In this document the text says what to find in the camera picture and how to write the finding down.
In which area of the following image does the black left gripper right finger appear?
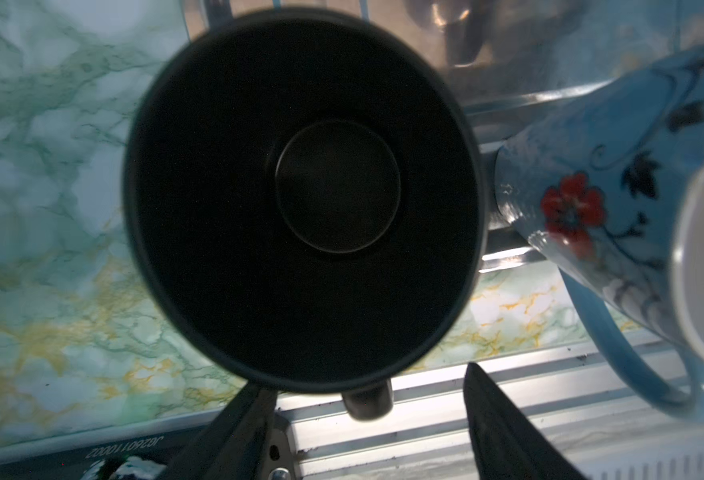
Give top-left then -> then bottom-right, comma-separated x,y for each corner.
463,363 -> 584,479

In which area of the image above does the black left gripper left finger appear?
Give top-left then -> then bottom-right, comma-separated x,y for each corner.
159,383 -> 277,479

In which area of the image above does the black mug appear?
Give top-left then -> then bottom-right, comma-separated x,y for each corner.
123,8 -> 488,421

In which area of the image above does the light blue mug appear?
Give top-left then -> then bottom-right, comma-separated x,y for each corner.
495,45 -> 704,421

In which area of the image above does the metal serving tray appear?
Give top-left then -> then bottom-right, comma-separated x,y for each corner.
180,0 -> 704,274

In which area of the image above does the aluminium front rail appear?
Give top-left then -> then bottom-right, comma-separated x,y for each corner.
0,342 -> 704,479

